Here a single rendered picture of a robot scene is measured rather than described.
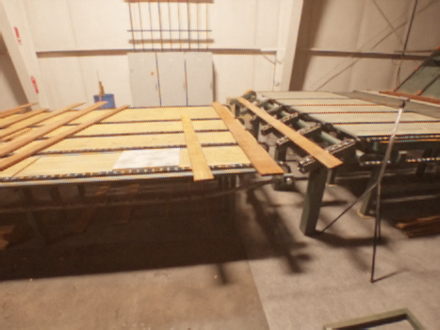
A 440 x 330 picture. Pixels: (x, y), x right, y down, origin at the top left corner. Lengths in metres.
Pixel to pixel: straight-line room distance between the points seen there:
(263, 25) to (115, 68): 4.83
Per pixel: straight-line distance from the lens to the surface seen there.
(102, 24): 8.35
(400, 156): 2.84
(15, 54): 8.42
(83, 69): 8.57
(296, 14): 7.70
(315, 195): 2.45
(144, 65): 7.41
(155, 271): 2.31
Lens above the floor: 1.72
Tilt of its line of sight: 24 degrees down
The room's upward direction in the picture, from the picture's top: straight up
